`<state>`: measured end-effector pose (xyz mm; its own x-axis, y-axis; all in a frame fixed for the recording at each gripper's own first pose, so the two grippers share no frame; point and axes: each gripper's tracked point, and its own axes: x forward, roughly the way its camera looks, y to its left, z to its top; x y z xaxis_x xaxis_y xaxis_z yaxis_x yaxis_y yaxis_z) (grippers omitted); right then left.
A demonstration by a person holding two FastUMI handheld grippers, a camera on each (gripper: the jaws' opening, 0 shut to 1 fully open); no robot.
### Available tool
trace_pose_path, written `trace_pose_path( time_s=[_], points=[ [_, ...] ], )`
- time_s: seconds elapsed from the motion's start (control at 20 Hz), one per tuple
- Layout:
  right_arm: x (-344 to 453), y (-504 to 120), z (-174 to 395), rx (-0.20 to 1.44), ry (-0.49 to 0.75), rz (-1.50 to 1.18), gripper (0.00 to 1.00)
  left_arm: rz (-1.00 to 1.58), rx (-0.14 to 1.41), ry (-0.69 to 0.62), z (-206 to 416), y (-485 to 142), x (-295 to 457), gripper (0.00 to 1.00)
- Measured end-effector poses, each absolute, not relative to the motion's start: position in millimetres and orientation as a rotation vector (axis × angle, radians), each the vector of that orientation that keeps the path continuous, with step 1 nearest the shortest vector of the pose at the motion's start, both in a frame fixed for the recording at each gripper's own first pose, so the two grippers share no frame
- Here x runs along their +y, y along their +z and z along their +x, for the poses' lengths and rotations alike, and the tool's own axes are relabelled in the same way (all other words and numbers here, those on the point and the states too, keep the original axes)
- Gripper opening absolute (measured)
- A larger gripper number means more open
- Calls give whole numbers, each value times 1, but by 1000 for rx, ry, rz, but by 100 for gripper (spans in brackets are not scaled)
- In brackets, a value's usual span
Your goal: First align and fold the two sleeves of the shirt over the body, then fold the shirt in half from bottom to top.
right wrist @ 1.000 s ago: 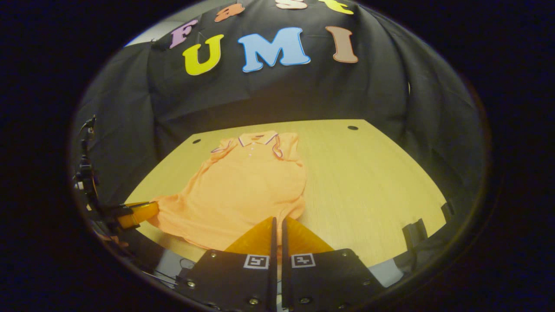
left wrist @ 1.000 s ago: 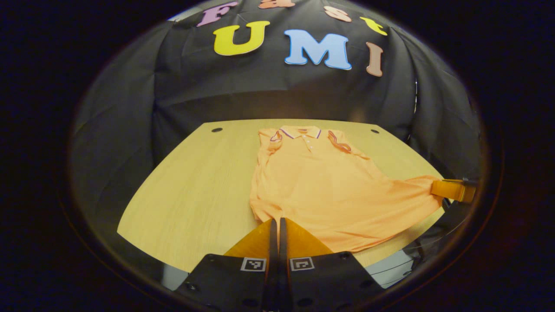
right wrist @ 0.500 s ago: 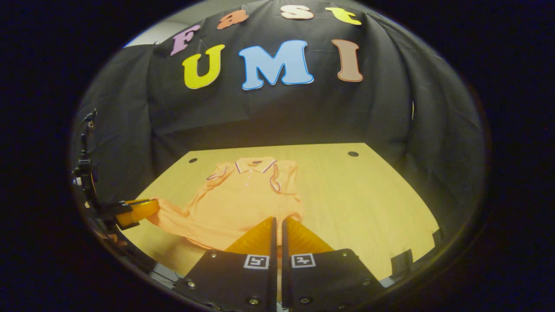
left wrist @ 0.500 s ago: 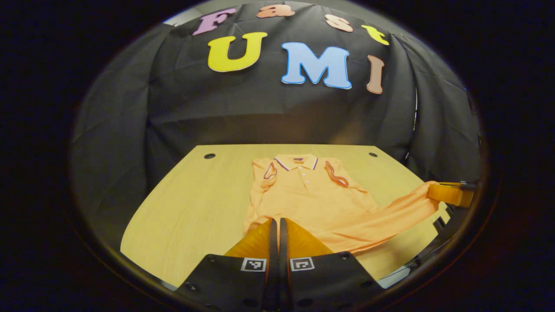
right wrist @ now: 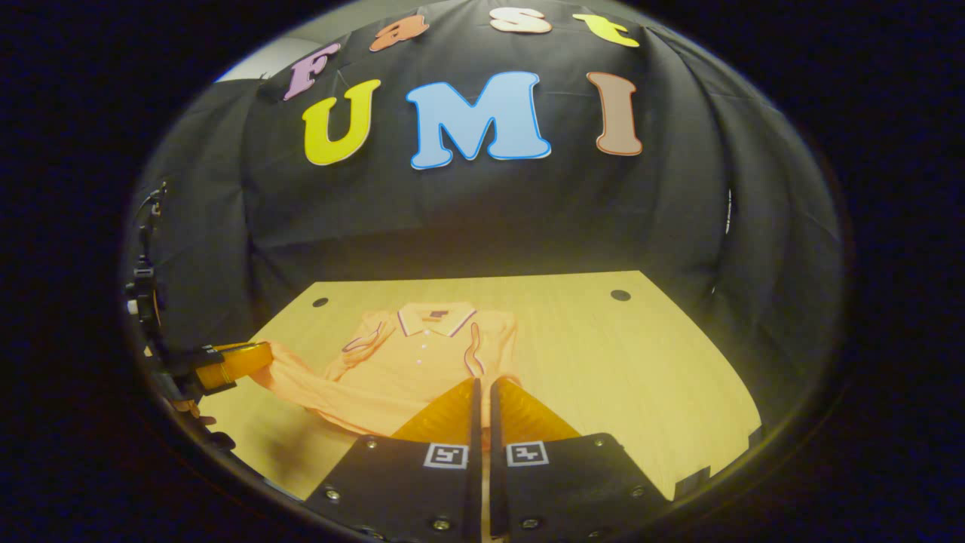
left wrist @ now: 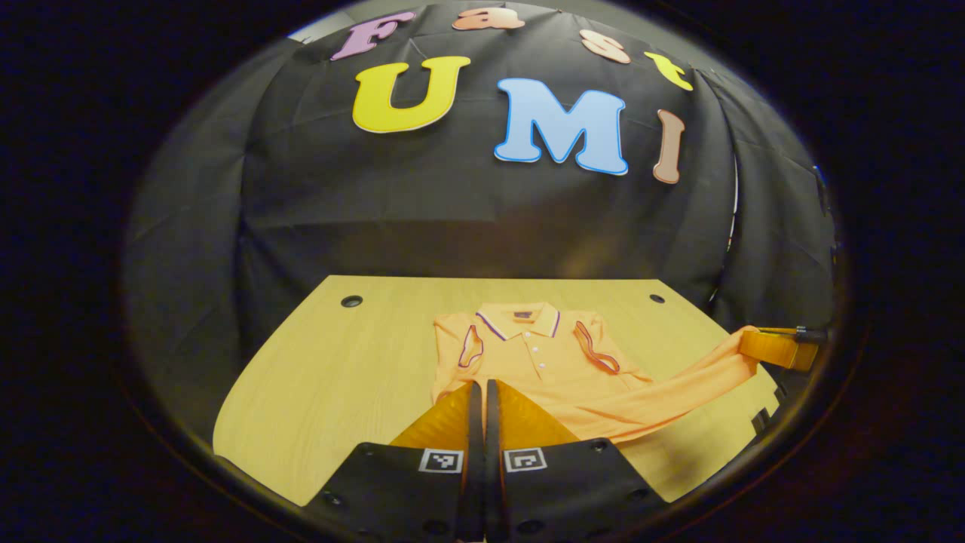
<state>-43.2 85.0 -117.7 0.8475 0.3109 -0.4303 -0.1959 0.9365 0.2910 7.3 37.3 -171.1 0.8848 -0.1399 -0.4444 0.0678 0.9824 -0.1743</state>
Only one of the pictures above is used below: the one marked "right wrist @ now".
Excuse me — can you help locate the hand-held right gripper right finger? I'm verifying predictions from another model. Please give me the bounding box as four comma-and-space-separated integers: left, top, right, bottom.
489, 379, 671, 543

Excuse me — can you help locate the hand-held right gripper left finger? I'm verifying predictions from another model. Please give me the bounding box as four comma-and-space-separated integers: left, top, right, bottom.
305, 378, 483, 541

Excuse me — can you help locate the orange T-shirt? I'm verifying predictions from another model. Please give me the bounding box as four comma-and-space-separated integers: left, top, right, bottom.
253, 302, 522, 453

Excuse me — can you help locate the black backdrop cloth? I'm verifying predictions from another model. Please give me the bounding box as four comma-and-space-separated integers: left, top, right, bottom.
124, 0, 841, 453

